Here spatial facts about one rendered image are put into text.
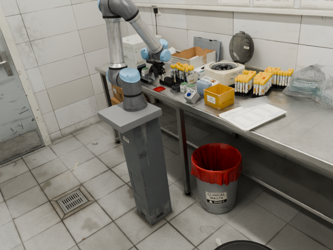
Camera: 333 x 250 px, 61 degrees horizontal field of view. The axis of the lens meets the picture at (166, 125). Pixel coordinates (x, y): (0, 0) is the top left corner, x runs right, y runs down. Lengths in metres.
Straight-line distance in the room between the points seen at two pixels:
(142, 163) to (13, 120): 1.85
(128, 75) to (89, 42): 1.87
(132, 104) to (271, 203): 1.32
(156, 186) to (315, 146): 1.07
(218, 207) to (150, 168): 0.60
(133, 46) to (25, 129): 1.70
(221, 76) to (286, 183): 0.86
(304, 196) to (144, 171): 1.04
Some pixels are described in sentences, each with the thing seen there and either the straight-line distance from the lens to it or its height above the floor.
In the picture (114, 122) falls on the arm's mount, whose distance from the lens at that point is 1.64.
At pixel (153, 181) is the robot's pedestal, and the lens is 1.99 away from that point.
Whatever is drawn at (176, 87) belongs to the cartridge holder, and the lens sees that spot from 2.00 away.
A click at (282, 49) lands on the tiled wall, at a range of 2.10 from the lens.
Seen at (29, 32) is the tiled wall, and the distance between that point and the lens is 3.28.
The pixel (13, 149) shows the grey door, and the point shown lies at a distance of 3.48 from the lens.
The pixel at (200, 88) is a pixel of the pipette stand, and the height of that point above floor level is 0.94.
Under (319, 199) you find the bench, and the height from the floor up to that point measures 0.27.
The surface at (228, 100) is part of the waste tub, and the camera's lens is 1.75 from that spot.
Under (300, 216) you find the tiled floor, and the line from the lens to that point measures 2.34.
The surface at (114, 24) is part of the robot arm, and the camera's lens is 1.74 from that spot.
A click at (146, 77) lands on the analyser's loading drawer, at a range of 2.24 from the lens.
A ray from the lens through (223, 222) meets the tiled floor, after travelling 2.21.
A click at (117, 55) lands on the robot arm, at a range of 1.77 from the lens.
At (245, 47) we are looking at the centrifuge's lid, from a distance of 2.21.
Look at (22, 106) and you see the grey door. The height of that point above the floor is 0.53.
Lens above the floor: 1.66
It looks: 29 degrees down
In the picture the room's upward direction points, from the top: 7 degrees counter-clockwise
